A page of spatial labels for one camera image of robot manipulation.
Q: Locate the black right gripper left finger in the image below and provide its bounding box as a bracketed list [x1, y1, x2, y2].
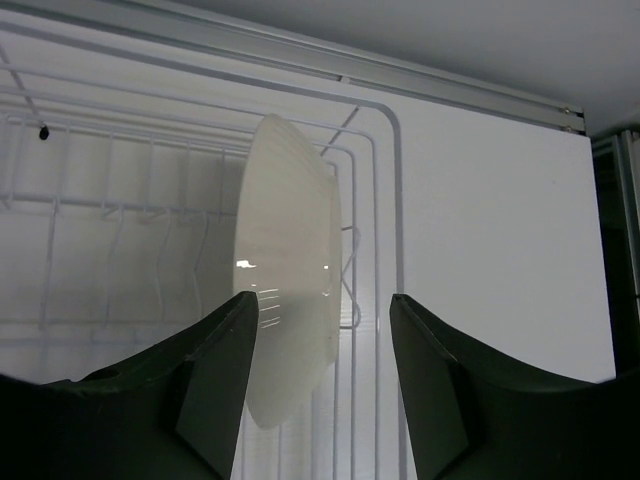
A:
[1, 291, 258, 479]

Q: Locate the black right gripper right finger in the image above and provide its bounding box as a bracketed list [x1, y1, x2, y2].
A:
[390, 294, 639, 479]

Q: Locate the orange rimmed flower plate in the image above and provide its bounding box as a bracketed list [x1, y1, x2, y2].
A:
[233, 114, 343, 430]

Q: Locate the white wire dish rack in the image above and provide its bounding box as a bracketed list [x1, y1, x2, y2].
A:
[0, 24, 404, 480]

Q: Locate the aluminium table frame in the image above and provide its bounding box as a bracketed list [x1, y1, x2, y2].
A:
[0, 0, 640, 301]

